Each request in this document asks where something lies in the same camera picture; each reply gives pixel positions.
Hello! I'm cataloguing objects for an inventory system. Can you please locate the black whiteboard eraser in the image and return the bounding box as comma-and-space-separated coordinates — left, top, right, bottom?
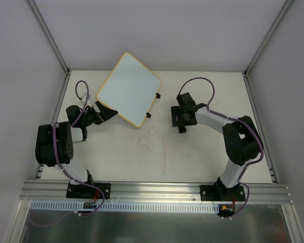
178, 126, 186, 134

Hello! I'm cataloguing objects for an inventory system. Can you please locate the yellow framed whiteboard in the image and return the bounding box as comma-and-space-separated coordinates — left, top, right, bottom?
96, 52, 162, 128

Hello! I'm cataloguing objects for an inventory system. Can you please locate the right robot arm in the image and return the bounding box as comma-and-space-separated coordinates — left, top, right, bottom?
171, 93, 263, 201

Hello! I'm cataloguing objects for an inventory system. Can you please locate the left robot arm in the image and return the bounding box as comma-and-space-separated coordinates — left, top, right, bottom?
35, 101, 118, 197

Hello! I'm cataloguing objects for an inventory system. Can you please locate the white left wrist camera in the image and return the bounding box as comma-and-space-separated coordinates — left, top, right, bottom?
81, 93, 90, 105

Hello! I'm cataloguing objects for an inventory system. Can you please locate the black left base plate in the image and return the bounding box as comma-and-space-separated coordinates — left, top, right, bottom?
66, 182, 111, 199

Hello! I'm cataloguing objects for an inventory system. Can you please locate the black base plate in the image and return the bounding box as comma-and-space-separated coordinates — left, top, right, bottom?
200, 184, 246, 202
66, 182, 111, 199

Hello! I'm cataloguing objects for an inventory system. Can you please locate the aluminium mounting rail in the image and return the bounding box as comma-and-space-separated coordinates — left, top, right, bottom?
19, 180, 294, 205

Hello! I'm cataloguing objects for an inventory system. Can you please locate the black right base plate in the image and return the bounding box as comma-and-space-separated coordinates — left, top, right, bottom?
200, 184, 246, 202

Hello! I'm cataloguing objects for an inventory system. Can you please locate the left aluminium frame post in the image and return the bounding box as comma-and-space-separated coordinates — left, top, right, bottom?
26, 0, 69, 74

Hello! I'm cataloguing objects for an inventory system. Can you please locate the aluminium frame post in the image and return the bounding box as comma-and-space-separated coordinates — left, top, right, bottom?
26, 0, 69, 74
244, 0, 294, 77

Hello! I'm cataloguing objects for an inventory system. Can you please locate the white slotted cable duct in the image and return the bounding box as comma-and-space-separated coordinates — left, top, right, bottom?
30, 200, 219, 214

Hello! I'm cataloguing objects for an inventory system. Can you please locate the right aluminium frame post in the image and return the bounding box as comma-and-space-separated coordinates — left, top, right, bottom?
244, 0, 294, 77

